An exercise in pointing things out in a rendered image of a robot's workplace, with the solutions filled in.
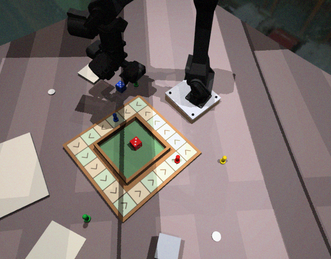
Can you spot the blue die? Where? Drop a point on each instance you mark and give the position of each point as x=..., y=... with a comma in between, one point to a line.
x=120, y=86

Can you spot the red pawn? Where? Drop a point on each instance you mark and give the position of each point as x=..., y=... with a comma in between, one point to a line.
x=177, y=159

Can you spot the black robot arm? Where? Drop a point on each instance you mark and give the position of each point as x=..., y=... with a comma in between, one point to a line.
x=101, y=20

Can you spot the yellow pawn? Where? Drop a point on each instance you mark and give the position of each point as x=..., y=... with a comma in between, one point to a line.
x=223, y=160

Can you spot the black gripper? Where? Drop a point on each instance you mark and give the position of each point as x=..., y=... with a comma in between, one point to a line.
x=132, y=71

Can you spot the red die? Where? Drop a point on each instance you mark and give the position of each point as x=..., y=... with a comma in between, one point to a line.
x=136, y=143

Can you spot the blue pawn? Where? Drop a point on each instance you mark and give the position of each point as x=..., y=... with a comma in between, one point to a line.
x=115, y=117

